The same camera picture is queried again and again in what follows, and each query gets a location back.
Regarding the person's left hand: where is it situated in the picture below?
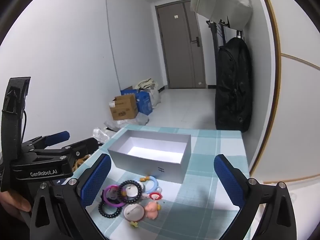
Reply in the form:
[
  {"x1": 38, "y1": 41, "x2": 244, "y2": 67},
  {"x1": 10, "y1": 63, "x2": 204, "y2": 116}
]
[{"x1": 0, "y1": 190, "x2": 32, "y2": 222}]

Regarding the white wall cable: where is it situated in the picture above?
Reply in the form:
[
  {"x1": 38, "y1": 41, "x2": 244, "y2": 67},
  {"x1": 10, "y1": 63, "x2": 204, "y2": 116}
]
[{"x1": 104, "y1": 0, "x2": 119, "y2": 88}]

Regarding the light blue bracelet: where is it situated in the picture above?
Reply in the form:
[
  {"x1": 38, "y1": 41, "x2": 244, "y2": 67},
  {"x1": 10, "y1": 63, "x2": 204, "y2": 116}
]
[{"x1": 139, "y1": 175, "x2": 160, "y2": 194}]

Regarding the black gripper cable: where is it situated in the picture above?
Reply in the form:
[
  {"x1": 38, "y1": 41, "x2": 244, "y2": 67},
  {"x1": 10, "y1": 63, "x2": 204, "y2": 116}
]
[{"x1": 21, "y1": 109, "x2": 27, "y2": 140}]

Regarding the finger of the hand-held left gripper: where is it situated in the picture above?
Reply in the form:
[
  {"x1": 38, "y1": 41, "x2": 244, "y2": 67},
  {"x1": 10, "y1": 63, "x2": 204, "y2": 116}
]
[
  {"x1": 30, "y1": 137, "x2": 99, "y2": 171},
  {"x1": 21, "y1": 130, "x2": 71, "y2": 151}
]

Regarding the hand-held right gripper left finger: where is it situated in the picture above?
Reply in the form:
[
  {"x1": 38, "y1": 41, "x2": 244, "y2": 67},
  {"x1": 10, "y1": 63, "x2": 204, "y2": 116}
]
[{"x1": 29, "y1": 153, "x2": 112, "y2": 240}]

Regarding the black coil hair tie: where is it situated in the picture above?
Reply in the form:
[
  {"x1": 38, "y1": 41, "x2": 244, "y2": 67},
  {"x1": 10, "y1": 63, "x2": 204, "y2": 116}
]
[
  {"x1": 117, "y1": 180, "x2": 142, "y2": 204},
  {"x1": 98, "y1": 200, "x2": 124, "y2": 218}
]

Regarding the light grey hanging bag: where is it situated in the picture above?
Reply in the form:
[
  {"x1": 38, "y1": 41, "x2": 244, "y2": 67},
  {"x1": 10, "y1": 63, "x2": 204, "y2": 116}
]
[{"x1": 190, "y1": 0, "x2": 253, "y2": 29}]

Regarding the white round badge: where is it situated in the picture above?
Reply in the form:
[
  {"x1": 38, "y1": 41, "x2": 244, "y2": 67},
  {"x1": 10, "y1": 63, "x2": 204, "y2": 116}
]
[
  {"x1": 122, "y1": 182, "x2": 144, "y2": 200},
  {"x1": 124, "y1": 203, "x2": 145, "y2": 222}
]

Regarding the white cloth bag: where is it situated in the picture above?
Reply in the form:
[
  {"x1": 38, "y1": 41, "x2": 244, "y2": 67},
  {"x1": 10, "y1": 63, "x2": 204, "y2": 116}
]
[{"x1": 135, "y1": 78, "x2": 160, "y2": 108}]

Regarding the brown cardboard box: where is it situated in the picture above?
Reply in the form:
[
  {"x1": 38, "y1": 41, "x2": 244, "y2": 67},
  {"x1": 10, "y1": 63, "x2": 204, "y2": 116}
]
[{"x1": 109, "y1": 95, "x2": 138, "y2": 121}]

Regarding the brown door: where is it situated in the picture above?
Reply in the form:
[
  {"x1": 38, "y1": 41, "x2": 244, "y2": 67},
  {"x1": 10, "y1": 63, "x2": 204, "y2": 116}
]
[{"x1": 155, "y1": 0, "x2": 208, "y2": 89}]

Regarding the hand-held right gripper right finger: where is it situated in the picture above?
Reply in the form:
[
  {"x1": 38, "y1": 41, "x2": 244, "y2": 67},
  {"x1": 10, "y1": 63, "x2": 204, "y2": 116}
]
[{"x1": 213, "y1": 154, "x2": 298, "y2": 240}]

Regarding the pink pig toy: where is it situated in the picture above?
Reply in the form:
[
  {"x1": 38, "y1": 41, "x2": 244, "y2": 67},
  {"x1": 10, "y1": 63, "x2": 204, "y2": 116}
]
[{"x1": 145, "y1": 201, "x2": 162, "y2": 219}]

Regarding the black backpack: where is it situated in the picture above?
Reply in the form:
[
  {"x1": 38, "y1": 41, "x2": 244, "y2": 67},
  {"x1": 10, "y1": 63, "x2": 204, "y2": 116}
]
[{"x1": 215, "y1": 37, "x2": 253, "y2": 133}]

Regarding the purple bracelet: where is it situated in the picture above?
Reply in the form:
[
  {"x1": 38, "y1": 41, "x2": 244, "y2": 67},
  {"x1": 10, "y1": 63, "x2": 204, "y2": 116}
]
[{"x1": 103, "y1": 184, "x2": 125, "y2": 207}]

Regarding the white wardrobe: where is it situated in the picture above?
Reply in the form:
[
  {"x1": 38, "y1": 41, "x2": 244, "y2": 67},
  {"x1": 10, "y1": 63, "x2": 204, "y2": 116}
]
[{"x1": 250, "y1": 0, "x2": 320, "y2": 188}]

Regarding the grey cardboard box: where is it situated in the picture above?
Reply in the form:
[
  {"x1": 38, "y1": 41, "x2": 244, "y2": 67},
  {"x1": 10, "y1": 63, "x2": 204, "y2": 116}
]
[{"x1": 107, "y1": 129, "x2": 192, "y2": 184}]

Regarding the blue cardboard box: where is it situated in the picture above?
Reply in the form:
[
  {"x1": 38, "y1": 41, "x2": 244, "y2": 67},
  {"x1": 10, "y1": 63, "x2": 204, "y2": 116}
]
[{"x1": 121, "y1": 86, "x2": 153, "y2": 115}]

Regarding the clear plastic bag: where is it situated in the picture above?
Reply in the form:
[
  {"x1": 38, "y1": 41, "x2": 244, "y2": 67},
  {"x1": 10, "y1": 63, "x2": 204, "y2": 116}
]
[
  {"x1": 93, "y1": 127, "x2": 110, "y2": 143},
  {"x1": 104, "y1": 112, "x2": 150, "y2": 132}
]

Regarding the teal checked tablecloth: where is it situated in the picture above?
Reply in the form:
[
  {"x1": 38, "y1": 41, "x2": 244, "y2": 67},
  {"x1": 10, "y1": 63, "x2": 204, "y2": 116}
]
[{"x1": 72, "y1": 124, "x2": 250, "y2": 240}]

